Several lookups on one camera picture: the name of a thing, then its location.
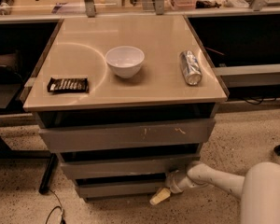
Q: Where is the grey bottom drawer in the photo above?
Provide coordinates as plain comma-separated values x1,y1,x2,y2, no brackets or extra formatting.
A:
76,179,165,199

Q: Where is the white ceramic bowl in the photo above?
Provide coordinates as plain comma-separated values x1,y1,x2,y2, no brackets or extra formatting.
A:
105,46,145,78

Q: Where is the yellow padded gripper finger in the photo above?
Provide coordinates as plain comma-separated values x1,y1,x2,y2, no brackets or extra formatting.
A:
149,188,171,205

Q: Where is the black floor cable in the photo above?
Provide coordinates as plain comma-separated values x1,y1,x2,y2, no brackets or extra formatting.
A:
44,189,67,224

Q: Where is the black table leg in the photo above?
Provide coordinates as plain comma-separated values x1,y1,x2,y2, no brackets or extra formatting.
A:
38,154,58,194

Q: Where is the grey metal frame post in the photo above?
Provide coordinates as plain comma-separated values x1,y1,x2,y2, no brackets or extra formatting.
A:
84,0,96,18

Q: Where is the grey drawer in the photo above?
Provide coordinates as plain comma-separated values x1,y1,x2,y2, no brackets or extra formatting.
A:
76,179,165,199
39,119,216,153
61,154,200,180

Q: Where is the grey drawer cabinet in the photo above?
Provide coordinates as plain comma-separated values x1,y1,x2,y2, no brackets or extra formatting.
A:
24,16,227,201

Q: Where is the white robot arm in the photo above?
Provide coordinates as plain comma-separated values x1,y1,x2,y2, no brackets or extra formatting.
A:
150,161,280,224

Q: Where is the grey middle drawer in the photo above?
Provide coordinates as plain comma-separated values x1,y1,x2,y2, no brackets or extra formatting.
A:
61,154,200,180

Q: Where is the dark snack bar wrapper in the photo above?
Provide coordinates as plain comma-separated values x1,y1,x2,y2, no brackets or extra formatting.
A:
47,77,89,93

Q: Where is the silver soda can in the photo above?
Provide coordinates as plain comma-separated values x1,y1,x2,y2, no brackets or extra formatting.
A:
179,50,203,86

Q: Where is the grey top drawer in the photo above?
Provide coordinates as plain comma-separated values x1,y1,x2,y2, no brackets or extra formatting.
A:
39,119,216,153

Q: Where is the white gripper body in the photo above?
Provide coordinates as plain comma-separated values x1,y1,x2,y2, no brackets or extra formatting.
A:
165,170,188,194

